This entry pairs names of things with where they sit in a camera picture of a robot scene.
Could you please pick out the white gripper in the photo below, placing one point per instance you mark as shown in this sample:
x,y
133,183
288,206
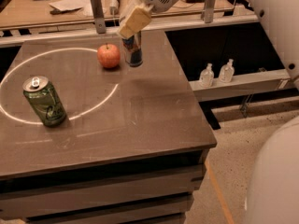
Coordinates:
x,y
140,15

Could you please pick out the redbull can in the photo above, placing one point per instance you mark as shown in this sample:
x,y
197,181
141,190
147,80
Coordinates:
x,y
132,50

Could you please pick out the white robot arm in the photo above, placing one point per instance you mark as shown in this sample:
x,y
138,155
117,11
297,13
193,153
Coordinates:
x,y
252,174

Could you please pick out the red apple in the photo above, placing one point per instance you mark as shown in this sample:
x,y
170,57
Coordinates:
x,y
108,55

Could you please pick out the green soda can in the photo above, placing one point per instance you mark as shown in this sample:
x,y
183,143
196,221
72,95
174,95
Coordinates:
x,y
44,99

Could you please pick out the white cylindrical tool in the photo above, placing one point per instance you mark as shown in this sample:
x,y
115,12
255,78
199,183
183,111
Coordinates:
x,y
114,7

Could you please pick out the white paper sheets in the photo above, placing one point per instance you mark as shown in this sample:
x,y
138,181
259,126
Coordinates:
x,y
60,7

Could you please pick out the clear bottle left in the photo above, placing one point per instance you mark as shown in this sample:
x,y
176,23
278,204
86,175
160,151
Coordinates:
x,y
207,76

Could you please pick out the clear bottle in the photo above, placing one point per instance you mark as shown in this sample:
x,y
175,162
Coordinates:
x,y
207,76
227,72

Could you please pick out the clear bottle right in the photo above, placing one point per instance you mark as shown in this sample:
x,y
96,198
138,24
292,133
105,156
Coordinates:
x,y
227,72

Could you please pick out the grey shelf beam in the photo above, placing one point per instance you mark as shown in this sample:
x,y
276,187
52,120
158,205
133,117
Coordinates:
x,y
253,83

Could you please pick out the drawer cabinet under table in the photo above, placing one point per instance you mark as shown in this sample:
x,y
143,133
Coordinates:
x,y
157,190

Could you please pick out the metal bracket left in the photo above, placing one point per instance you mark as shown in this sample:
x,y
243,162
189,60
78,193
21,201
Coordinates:
x,y
98,15

